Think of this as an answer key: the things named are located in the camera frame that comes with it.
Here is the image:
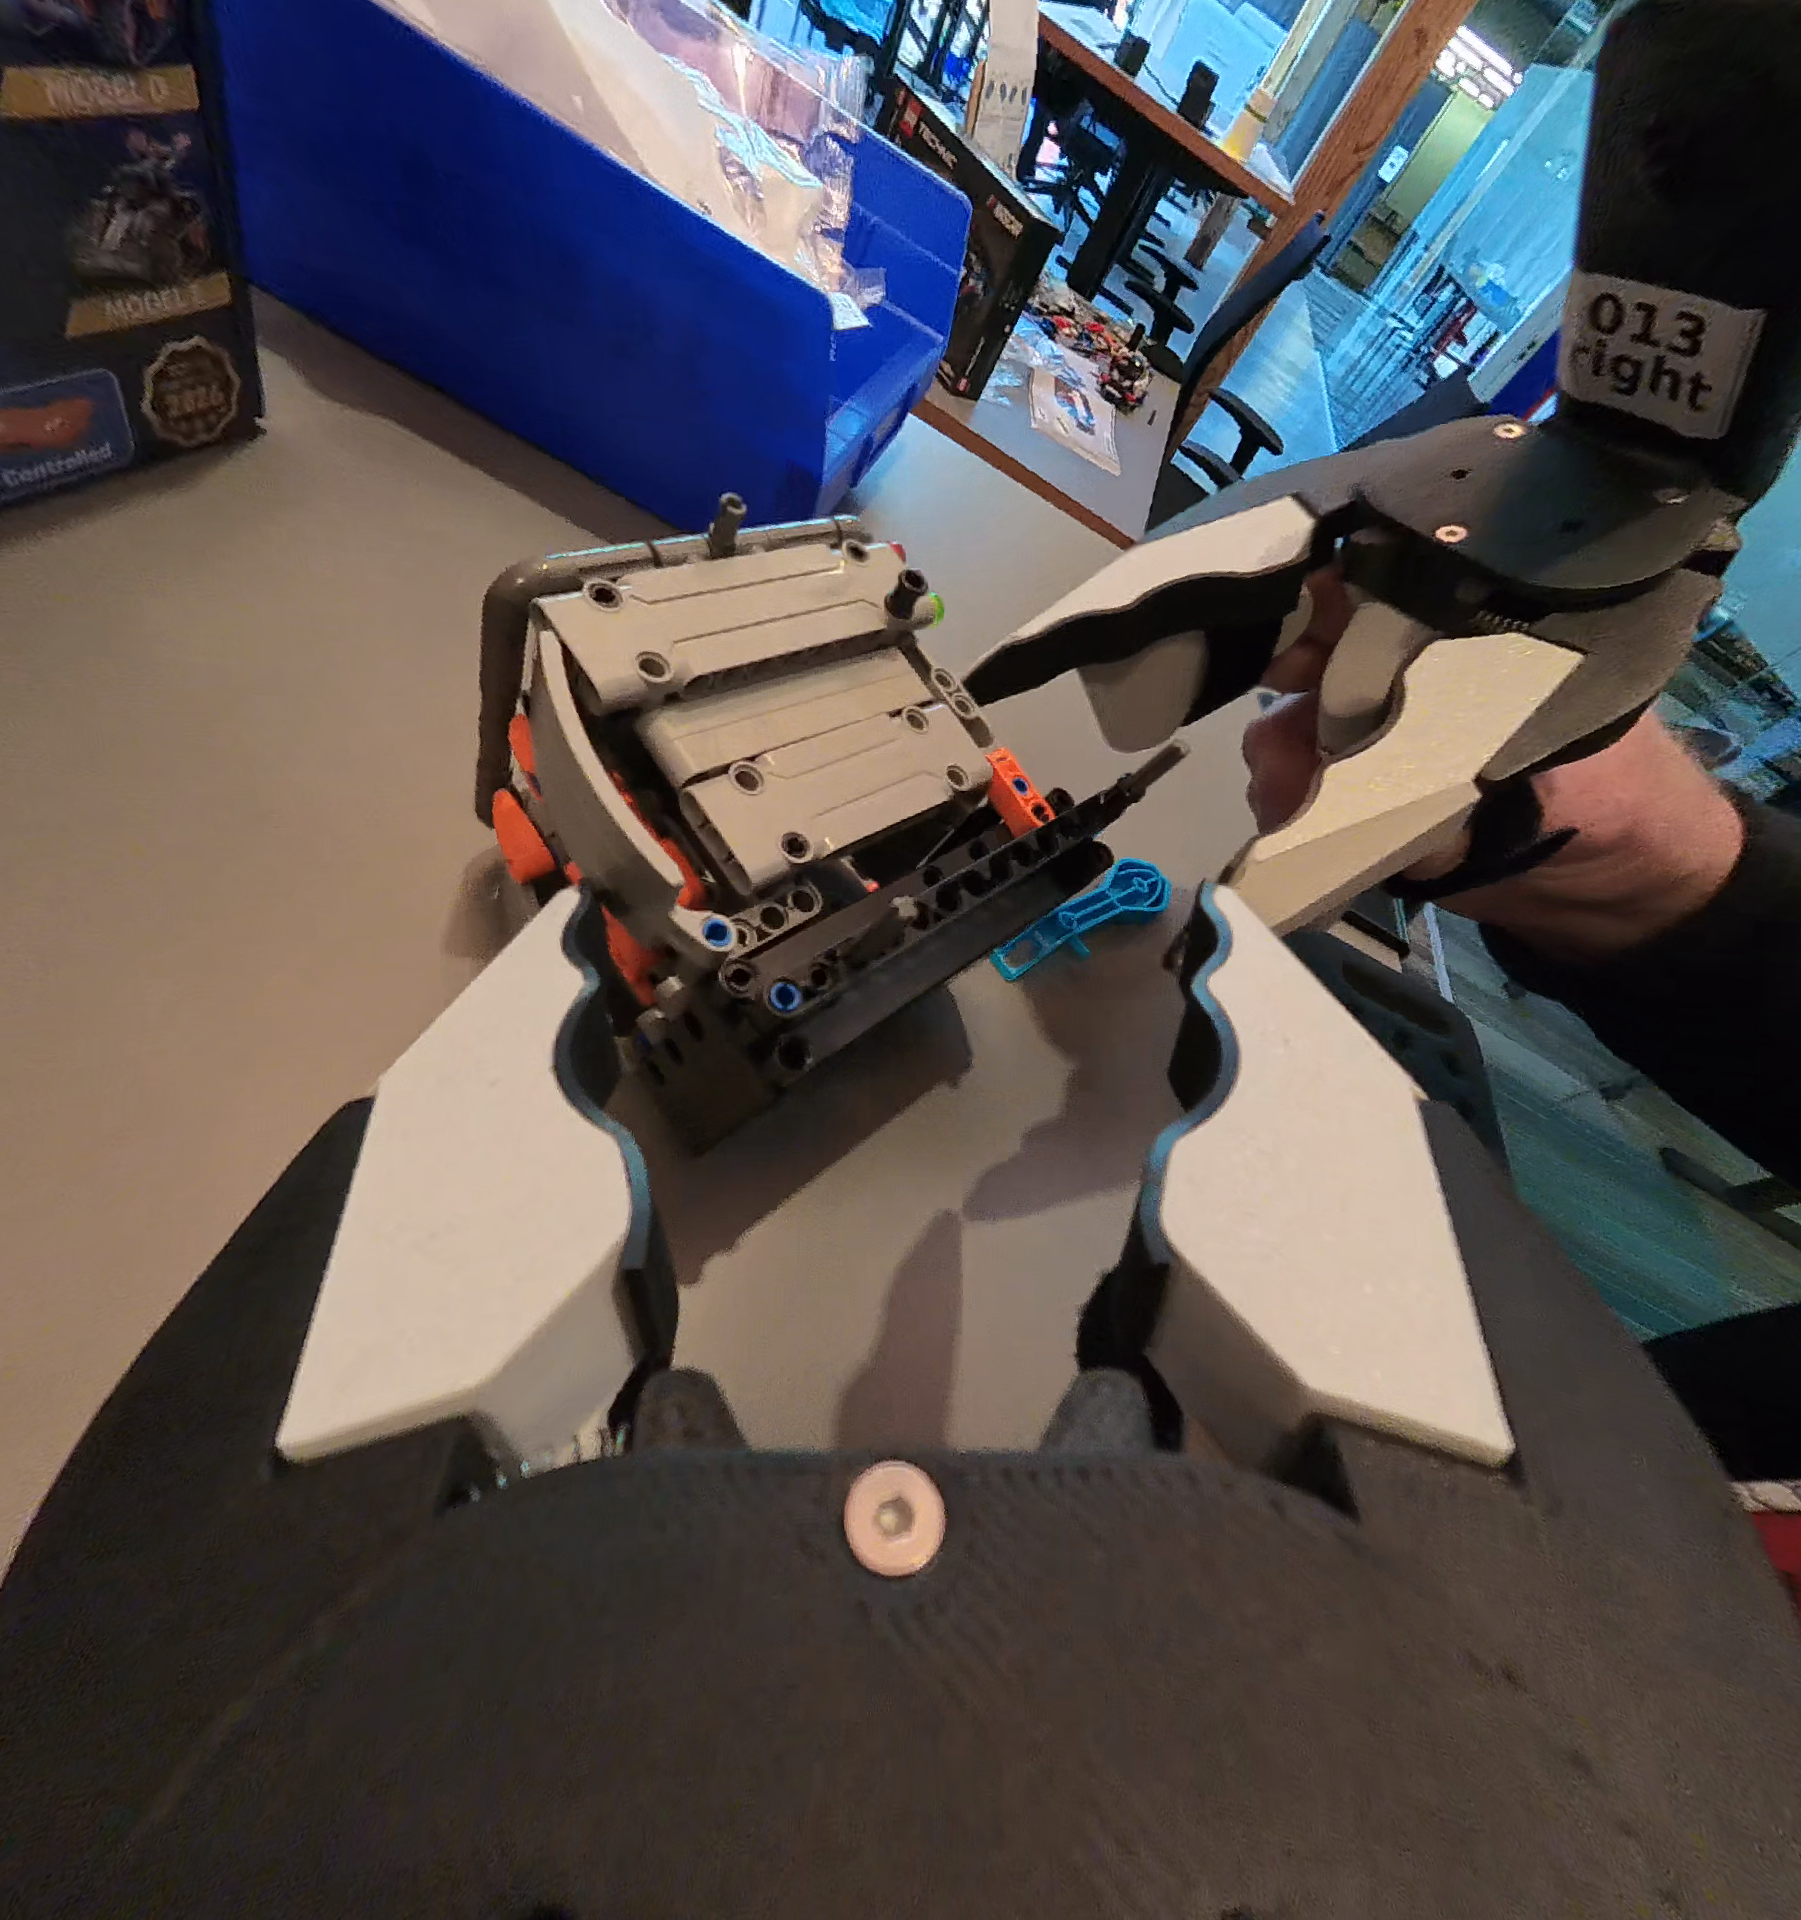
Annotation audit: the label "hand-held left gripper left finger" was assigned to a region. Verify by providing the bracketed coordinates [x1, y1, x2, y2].
[271, 884, 679, 1469]

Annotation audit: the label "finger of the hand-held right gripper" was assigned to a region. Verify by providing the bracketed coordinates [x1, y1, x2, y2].
[1217, 627, 1589, 938]
[968, 499, 1325, 754]

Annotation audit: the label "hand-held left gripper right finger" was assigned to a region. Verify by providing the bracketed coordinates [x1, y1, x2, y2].
[1136, 881, 1521, 1471]

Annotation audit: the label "grey building-block robot model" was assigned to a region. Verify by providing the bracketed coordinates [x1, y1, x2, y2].
[477, 494, 1194, 1160]

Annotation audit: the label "person's right forearm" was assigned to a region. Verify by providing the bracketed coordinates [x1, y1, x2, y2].
[1484, 796, 1801, 1217]

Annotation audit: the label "person's right hand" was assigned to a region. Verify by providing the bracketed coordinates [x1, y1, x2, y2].
[1242, 592, 1744, 935]

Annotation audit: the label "black dimpled chair seat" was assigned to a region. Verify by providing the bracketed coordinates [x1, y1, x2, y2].
[1341, 926, 1510, 1164]

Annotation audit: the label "white paper leaflet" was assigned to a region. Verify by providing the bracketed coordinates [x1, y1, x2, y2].
[1022, 363, 1130, 475]

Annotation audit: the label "black office chair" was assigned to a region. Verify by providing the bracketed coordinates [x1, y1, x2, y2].
[1141, 210, 1340, 505]

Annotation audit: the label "blue plastic separator tool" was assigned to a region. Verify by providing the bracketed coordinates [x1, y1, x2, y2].
[987, 857, 1170, 987]

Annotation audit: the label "black kit box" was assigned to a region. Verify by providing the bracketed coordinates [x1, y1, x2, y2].
[921, 74, 1067, 402]

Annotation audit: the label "wooden background desk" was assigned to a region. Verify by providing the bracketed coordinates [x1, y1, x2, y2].
[913, 0, 1473, 549]

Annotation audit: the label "clear plastic parts bags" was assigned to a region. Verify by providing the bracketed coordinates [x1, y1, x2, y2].
[555, 0, 902, 335]

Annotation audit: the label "blue plastic bin with bags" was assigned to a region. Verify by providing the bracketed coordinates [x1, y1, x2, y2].
[210, 0, 975, 534]

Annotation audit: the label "dark blue robot kit box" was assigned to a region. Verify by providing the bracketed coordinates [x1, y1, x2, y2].
[0, 0, 266, 528]

